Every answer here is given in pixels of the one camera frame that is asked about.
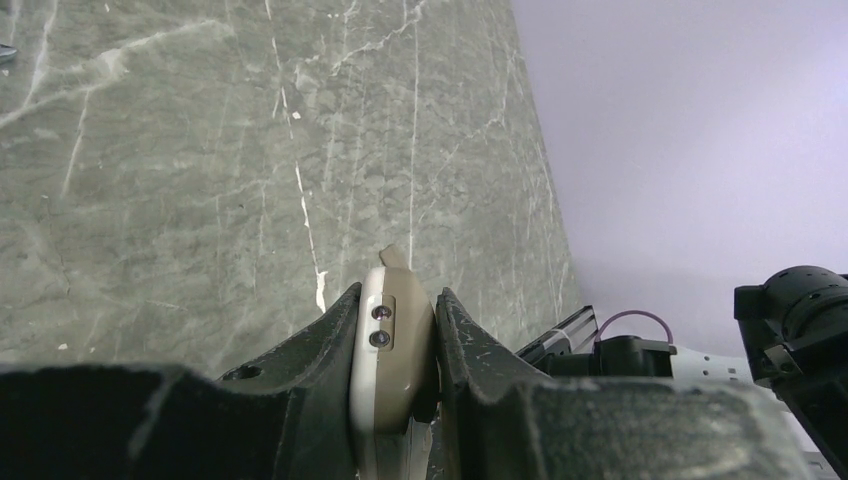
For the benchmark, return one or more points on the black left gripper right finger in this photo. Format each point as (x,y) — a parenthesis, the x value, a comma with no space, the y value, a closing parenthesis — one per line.
(503,419)

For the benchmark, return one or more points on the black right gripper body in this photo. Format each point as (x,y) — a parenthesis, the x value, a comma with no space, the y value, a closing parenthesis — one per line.
(794,331)

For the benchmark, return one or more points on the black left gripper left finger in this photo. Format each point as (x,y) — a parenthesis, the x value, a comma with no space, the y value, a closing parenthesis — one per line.
(281,415)

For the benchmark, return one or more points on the white remote control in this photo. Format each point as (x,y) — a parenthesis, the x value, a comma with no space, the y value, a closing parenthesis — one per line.
(394,383)

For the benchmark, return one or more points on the beige battery compartment cover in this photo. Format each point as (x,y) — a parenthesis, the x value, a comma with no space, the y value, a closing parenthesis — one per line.
(393,257)

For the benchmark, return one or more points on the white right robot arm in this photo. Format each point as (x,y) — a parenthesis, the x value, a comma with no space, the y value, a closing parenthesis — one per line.
(629,355)

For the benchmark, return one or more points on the silver open-end wrench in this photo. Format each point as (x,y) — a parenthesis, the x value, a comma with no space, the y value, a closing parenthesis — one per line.
(7,53)

